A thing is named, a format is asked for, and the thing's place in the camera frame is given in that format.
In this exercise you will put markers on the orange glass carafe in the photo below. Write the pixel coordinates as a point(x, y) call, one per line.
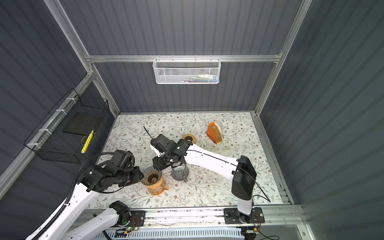
point(158, 187)

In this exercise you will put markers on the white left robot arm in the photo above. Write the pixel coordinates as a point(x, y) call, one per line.
point(56, 226)

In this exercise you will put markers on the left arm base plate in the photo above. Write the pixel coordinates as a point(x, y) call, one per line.
point(131, 219)

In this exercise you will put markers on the orange coffee filter holder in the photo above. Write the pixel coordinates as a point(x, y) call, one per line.
point(214, 133)

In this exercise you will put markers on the grey glass carafe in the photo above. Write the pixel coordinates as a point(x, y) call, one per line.
point(180, 173)

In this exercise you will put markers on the markers in white basket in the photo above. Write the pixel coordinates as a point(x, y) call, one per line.
point(205, 78)

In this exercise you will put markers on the black wire basket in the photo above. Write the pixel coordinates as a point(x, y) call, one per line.
point(50, 143)

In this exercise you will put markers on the floral table mat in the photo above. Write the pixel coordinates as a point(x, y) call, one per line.
point(204, 188)

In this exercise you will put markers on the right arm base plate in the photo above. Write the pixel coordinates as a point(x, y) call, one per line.
point(233, 216)

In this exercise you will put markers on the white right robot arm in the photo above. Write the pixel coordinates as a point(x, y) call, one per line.
point(240, 172)

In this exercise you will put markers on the white wire mesh basket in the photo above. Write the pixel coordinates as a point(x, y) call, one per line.
point(168, 72)

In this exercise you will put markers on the grey glass dripper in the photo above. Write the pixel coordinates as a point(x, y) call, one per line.
point(151, 176)

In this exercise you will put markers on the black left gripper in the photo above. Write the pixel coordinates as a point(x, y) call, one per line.
point(137, 170)

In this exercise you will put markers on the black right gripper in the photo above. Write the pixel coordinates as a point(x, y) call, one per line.
point(156, 160)

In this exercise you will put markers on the yellow green striped stick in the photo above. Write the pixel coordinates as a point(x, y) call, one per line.
point(88, 141)

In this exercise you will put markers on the black flat box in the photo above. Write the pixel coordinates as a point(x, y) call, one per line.
point(82, 124)

